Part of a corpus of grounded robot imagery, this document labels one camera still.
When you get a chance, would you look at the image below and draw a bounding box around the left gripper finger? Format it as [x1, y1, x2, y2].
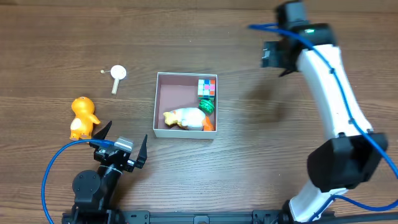
[134, 135, 147, 169]
[89, 121, 112, 147]

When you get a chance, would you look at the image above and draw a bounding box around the orange dinosaur toy figure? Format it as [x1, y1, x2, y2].
[70, 96, 101, 141]

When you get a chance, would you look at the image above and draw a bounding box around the white duck plush toy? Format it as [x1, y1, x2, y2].
[163, 108, 215, 131]

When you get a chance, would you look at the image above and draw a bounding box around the green round plastic toy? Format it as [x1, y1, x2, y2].
[198, 99, 215, 114]

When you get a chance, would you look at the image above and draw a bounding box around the multicolour puzzle cube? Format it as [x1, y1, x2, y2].
[197, 79, 216, 101]

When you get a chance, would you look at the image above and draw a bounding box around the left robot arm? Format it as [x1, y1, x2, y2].
[72, 122, 147, 211]

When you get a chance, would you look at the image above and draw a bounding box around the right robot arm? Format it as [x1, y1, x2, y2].
[276, 1, 388, 223]

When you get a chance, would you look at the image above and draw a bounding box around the white wooden rattle drum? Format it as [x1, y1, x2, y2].
[100, 65, 127, 95]

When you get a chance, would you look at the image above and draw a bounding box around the white box pink interior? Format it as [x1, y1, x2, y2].
[153, 72, 218, 139]

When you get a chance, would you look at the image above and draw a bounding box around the left blue cable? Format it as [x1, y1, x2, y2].
[41, 139, 116, 224]

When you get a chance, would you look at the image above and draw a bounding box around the blue cable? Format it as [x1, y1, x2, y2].
[248, 23, 398, 223]
[41, 139, 116, 224]

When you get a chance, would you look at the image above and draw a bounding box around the right blue cable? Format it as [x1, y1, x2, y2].
[248, 23, 398, 223]

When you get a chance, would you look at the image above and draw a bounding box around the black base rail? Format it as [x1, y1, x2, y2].
[62, 210, 397, 224]

